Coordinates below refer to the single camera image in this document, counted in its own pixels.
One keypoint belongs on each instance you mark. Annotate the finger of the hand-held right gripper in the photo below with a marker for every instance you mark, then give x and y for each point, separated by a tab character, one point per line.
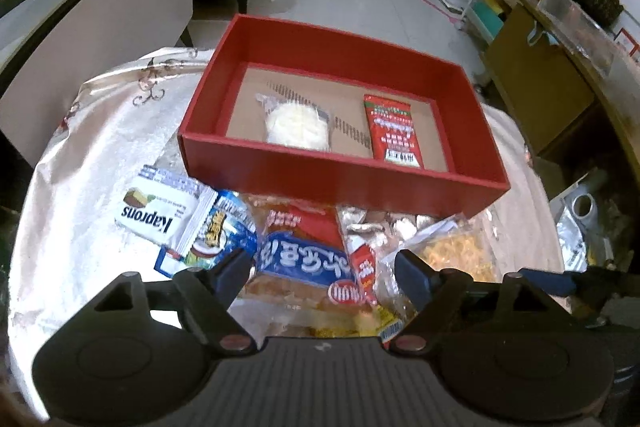
547	283

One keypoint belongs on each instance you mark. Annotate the white wafer packet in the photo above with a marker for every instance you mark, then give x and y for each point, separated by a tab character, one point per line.
150	217

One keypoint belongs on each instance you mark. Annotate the white round pastry packet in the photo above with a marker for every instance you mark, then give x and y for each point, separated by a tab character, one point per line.
295	124

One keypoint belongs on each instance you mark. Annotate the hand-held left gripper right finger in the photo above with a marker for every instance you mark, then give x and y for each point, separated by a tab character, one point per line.
410	272

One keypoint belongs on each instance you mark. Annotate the silver foil bag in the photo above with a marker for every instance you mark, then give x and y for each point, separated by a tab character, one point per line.
572	237

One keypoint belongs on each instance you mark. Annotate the blue white coconut packet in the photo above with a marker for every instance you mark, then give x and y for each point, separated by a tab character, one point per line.
225	227

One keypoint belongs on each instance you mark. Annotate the red sachet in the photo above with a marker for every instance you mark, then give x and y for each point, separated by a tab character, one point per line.
395	132

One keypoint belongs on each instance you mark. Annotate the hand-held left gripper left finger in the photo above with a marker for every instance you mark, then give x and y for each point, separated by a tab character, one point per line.
235	269

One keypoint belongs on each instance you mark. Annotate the clear acrylic box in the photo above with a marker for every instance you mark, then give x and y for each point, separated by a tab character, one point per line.
570	12

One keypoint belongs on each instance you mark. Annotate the white red snack packet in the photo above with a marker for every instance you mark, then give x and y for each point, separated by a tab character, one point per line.
364	269

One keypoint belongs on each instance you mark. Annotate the silver foil wrapped candies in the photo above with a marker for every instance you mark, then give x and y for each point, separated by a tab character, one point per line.
370	227

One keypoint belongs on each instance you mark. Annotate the clear packet yellow snack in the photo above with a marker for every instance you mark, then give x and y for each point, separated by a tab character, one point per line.
455	252

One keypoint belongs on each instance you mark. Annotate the wooden cabinet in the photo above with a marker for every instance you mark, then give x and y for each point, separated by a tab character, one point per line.
540	77

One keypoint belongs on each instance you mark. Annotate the blue label bread packet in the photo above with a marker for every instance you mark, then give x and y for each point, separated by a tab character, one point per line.
300	262

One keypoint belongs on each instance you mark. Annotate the green yellow storage bins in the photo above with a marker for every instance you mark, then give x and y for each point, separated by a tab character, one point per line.
487	17

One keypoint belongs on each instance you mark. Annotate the floral tablecloth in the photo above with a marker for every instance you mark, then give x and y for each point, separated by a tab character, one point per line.
100	132

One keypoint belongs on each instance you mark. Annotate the red cardboard box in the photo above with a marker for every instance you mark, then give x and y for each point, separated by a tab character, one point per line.
350	187

